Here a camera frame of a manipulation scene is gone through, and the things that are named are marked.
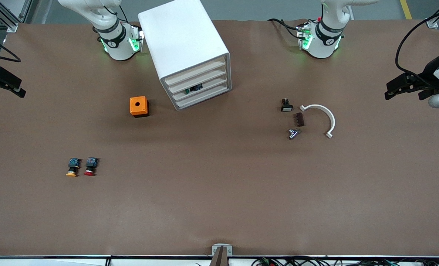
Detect black arm base cable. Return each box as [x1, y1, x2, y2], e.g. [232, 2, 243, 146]
[267, 18, 302, 39]

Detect white drawer cabinet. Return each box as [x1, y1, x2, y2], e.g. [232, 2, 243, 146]
[137, 0, 232, 111]

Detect white plastic drawer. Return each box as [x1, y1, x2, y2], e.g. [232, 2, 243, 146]
[168, 68, 227, 94]
[165, 60, 226, 86]
[175, 85, 229, 109]
[172, 77, 228, 101]

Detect red mushroom push button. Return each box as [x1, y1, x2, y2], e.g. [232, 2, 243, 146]
[84, 157, 100, 177]

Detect orange button enclosure box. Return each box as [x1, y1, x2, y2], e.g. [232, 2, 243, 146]
[129, 96, 149, 118]

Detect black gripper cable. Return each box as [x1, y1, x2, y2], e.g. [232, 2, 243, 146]
[395, 0, 439, 86]
[0, 31, 22, 63]

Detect white table edge rail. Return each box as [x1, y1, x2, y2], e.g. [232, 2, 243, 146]
[0, 255, 439, 266]

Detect white curved plastic clamp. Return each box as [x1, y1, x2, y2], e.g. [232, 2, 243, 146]
[300, 104, 336, 139]

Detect yellow mushroom push button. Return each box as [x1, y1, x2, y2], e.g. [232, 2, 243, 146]
[65, 158, 82, 177]

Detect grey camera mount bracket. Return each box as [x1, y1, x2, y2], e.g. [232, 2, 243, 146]
[212, 243, 233, 266]

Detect tangled black cable bundle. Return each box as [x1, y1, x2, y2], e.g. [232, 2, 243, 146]
[252, 257, 439, 266]

